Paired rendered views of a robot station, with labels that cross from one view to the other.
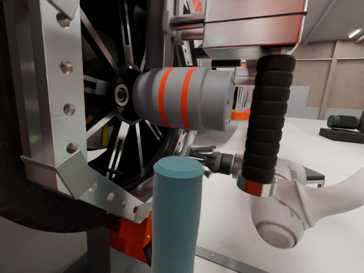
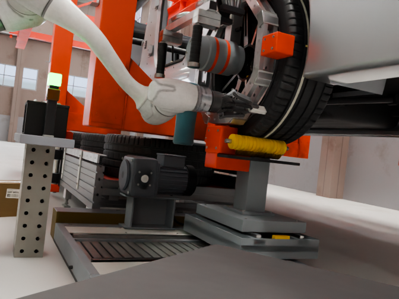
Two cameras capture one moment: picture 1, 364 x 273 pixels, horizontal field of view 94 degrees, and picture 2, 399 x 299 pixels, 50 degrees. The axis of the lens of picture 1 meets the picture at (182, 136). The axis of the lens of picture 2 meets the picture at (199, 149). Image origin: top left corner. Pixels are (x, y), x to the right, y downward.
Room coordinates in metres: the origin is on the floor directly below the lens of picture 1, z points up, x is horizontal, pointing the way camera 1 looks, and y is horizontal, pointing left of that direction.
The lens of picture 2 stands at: (1.57, -1.27, 0.46)
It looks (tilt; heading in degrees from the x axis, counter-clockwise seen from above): 0 degrees down; 133
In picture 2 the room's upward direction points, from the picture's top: 6 degrees clockwise
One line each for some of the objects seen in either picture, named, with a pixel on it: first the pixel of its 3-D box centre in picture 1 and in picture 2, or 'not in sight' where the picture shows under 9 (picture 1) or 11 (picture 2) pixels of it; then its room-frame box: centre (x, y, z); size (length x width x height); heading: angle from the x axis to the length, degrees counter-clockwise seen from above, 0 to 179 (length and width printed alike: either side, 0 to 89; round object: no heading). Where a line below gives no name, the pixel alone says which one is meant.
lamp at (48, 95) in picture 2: not in sight; (53, 94); (0.24, -0.58, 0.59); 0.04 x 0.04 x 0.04; 69
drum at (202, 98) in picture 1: (184, 99); (215, 55); (0.41, 0.00, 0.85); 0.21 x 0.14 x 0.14; 69
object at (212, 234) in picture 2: not in sight; (246, 234); (0.50, 0.22, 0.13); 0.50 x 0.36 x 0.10; 159
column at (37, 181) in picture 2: not in sight; (33, 199); (0.02, -0.50, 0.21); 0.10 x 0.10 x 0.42; 69
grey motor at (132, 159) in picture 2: not in sight; (165, 191); (0.11, 0.09, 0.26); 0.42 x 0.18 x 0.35; 69
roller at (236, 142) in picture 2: not in sight; (257, 145); (0.58, 0.12, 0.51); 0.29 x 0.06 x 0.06; 69
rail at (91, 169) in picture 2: not in sight; (65, 161); (-1.33, 0.39, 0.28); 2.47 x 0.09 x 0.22; 159
